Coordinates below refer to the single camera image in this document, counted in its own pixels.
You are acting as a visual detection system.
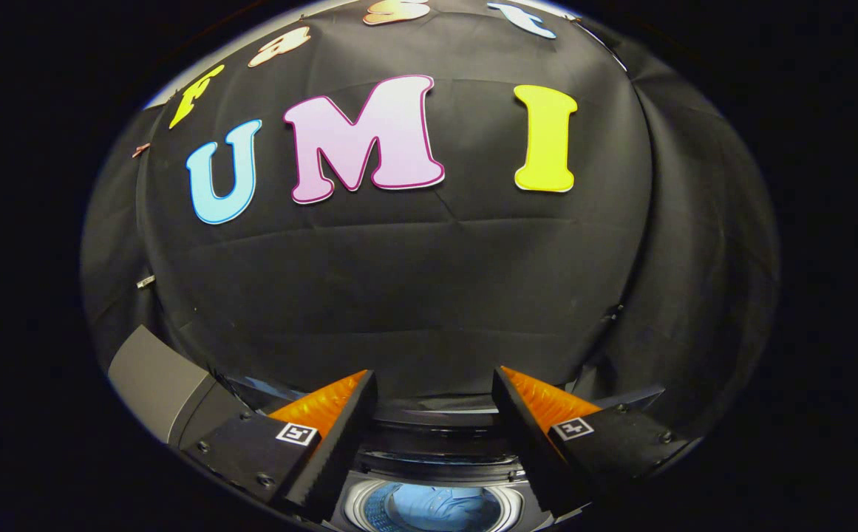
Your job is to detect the black backdrop cloth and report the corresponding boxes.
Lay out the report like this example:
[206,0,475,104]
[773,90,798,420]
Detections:
[80,0,782,444]

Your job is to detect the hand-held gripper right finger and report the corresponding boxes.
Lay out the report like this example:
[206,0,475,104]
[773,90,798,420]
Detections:
[491,366,697,519]

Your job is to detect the light blue polo shirt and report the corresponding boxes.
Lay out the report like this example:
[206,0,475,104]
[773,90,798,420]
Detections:
[392,484,503,532]

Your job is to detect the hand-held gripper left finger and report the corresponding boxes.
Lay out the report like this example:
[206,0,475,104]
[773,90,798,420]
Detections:
[180,369,378,523]

